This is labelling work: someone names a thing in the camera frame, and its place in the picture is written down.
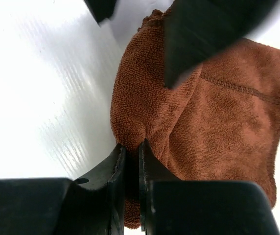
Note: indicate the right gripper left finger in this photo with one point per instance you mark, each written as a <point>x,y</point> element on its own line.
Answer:
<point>93,204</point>

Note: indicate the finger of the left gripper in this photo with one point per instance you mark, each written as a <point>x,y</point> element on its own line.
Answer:
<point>196,30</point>
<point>101,10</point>

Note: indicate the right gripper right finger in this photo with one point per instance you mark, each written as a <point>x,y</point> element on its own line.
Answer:
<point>170,206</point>

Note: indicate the brown microfibre towel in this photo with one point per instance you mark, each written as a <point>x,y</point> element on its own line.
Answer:
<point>223,123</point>

